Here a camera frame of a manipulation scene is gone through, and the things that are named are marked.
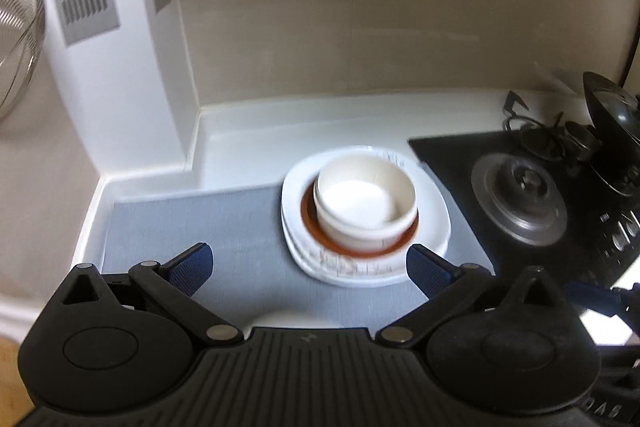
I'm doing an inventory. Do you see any black pan support grate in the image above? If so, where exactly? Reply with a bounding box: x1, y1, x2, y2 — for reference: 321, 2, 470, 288
502, 91, 600, 162

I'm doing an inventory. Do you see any upper white square plate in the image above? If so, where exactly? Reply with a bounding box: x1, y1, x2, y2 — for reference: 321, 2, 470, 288
281, 146, 451, 287

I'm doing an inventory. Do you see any lower patterned white plate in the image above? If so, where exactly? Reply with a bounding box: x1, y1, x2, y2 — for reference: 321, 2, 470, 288
281, 148, 432, 289

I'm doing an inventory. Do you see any orange-brown plastic plate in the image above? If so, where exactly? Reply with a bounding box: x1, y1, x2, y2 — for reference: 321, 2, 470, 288
300, 179, 420, 259

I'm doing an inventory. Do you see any silver gas burner cap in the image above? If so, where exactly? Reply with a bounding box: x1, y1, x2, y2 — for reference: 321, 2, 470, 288
471, 153, 568, 247

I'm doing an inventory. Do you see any black glass gas stove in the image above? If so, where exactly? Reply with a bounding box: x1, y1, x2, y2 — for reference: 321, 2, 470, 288
409, 130, 639, 286

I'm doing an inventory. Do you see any black wok pan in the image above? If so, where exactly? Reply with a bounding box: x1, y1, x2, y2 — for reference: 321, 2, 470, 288
582, 72, 639, 197

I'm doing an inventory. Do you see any grey drying mat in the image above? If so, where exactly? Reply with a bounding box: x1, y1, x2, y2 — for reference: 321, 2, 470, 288
101, 158, 497, 329

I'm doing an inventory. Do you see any cream plastic bowl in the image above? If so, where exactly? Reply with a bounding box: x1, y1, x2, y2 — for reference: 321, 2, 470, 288
314, 153, 418, 241

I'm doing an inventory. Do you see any metal mesh strainer bowl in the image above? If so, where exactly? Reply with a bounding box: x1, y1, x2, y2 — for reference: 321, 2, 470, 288
0, 0, 46, 119

